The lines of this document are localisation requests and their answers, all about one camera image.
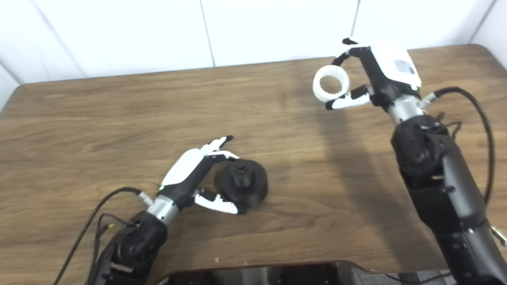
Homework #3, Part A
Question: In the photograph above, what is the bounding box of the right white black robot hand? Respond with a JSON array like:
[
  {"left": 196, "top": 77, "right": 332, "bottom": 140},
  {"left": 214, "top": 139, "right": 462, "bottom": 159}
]
[{"left": 325, "top": 37, "right": 422, "bottom": 111}]

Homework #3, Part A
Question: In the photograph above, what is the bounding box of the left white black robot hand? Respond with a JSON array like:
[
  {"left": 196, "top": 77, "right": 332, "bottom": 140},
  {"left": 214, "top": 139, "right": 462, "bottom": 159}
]
[{"left": 158, "top": 135, "right": 248, "bottom": 215}]

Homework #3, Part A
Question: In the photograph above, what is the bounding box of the round black plastic part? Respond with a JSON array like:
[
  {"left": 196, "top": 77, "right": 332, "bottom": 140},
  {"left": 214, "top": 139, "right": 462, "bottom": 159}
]
[{"left": 214, "top": 159, "right": 269, "bottom": 209}]

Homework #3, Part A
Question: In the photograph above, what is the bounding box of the white toothed plastic ring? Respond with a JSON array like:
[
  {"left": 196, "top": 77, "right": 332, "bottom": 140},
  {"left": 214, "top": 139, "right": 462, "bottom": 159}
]
[{"left": 313, "top": 65, "right": 351, "bottom": 103}]

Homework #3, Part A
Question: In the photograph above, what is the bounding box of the black robot torso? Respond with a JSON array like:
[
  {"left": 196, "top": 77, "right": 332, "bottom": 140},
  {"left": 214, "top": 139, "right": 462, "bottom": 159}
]
[{"left": 158, "top": 261, "right": 373, "bottom": 285}]

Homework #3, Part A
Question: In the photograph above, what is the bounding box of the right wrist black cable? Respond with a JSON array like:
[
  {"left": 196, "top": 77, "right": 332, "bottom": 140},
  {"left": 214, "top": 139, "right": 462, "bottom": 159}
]
[{"left": 420, "top": 87, "right": 507, "bottom": 247}]

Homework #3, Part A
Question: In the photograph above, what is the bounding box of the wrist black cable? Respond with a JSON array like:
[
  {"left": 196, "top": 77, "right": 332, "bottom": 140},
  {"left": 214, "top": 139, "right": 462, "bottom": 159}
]
[
  {"left": 53, "top": 187, "right": 154, "bottom": 285},
  {"left": 420, "top": 87, "right": 507, "bottom": 247}
]

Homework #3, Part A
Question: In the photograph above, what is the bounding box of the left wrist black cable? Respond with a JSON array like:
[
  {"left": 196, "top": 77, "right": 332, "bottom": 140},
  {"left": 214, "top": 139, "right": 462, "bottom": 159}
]
[{"left": 53, "top": 187, "right": 154, "bottom": 285}]

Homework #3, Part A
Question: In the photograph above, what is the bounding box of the right thin wire bundle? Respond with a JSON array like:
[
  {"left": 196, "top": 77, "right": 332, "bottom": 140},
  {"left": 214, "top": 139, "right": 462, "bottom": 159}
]
[{"left": 436, "top": 113, "right": 463, "bottom": 139}]

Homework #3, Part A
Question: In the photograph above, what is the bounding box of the thin wire bundle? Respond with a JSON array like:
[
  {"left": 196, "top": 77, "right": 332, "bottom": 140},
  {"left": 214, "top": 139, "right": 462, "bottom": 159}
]
[
  {"left": 436, "top": 113, "right": 463, "bottom": 139},
  {"left": 93, "top": 214, "right": 137, "bottom": 274}
]

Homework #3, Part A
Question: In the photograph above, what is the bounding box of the left thin wire bundle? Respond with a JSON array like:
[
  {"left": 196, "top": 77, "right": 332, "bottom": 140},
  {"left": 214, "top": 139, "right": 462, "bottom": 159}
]
[{"left": 93, "top": 214, "right": 137, "bottom": 274}]

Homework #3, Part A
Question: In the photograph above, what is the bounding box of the thin black floor cable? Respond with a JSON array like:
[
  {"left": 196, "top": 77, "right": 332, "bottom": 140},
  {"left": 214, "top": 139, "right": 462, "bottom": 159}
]
[{"left": 386, "top": 271, "right": 452, "bottom": 285}]

